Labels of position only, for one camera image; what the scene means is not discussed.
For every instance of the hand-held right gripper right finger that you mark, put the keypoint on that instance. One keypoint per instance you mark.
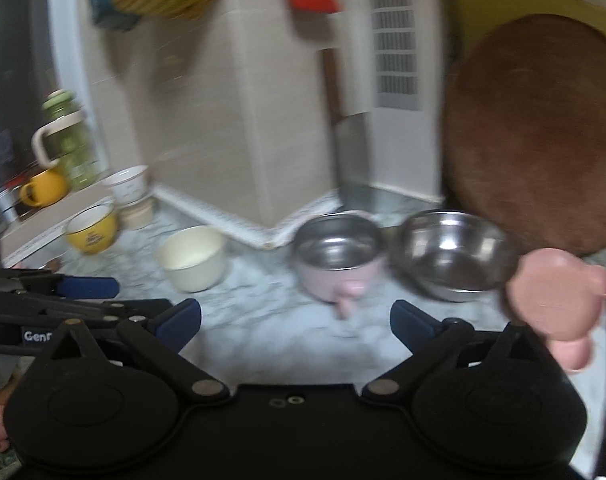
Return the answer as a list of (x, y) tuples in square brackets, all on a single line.
[(409, 322)]

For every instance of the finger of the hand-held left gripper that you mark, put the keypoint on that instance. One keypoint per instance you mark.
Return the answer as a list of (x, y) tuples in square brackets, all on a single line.
[(90, 287), (133, 308)]

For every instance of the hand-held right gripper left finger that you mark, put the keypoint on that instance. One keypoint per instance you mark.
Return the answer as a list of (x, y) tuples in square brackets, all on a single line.
[(182, 319)]

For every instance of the cream bowl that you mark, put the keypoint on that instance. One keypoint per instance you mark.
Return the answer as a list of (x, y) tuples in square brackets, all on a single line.
[(193, 260)]

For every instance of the stainless steel bowl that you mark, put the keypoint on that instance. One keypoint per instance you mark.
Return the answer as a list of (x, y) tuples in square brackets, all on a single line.
[(453, 255)]

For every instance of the pink pot with steel interior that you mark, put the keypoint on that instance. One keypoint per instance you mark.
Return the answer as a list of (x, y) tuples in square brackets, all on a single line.
[(333, 255)]

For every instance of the pink bear-shaped plate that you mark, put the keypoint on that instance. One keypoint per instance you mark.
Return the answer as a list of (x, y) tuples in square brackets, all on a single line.
[(553, 295)]

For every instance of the yellow printed bowl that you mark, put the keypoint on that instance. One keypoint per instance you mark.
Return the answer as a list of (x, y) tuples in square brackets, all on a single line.
[(93, 232)]

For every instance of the beige cup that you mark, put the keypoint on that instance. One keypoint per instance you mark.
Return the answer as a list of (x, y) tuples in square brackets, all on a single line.
[(138, 215)]

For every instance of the yellow mug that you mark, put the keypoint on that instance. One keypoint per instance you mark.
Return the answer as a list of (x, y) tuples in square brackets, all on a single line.
[(45, 187)]

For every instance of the round wooden cutting board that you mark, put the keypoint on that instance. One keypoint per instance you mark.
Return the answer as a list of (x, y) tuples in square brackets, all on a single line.
[(533, 135)]

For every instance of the white vent grille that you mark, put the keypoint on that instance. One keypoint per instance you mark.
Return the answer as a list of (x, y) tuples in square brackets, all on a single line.
[(395, 35)]

